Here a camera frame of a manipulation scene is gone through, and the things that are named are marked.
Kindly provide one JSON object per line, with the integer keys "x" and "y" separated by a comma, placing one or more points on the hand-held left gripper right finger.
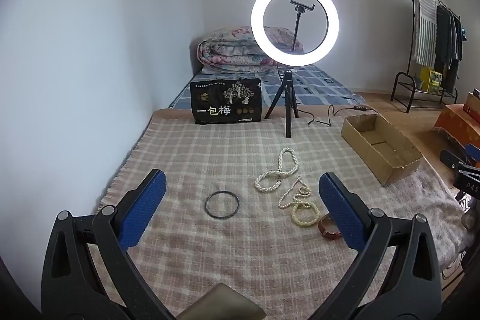
{"x": 339, "y": 209}

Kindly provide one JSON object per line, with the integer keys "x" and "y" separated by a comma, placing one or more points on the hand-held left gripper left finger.
{"x": 144, "y": 207}

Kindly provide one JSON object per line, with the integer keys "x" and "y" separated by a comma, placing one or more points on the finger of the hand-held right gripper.
{"x": 468, "y": 185}
{"x": 455, "y": 158}

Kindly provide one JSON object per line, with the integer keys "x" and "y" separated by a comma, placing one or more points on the brown bangle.
{"x": 326, "y": 232}

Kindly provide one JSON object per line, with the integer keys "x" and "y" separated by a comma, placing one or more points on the cardboard box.
{"x": 397, "y": 172}

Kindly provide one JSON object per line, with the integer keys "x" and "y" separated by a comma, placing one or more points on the orange box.
{"x": 453, "y": 121}

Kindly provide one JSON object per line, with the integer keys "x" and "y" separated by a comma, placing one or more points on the brown box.
{"x": 473, "y": 104}

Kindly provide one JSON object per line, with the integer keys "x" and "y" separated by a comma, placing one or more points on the yellow box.
{"x": 431, "y": 80}

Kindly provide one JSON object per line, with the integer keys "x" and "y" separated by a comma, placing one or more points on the pink plaid blanket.
{"x": 210, "y": 155}

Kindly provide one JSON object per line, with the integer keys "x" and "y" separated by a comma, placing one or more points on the dark hanging clothes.
{"x": 446, "y": 42}

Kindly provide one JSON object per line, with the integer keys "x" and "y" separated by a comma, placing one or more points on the blue patterned bed sheet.
{"x": 318, "y": 84}

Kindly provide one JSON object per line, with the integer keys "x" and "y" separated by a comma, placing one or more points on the black snack bag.
{"x": 210, "y": 95}

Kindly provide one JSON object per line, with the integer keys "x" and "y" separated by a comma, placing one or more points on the striped towel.
{"x": 425, "y": 27}

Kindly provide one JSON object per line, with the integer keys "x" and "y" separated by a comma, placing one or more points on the black clothes rack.
{"x": 411, "y": 12}

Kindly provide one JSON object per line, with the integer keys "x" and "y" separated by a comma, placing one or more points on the folded floral quilt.
{"x": 225, "y": 50}

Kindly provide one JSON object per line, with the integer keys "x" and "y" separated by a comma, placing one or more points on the black phone holder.
{"x": 297, "y": 27}

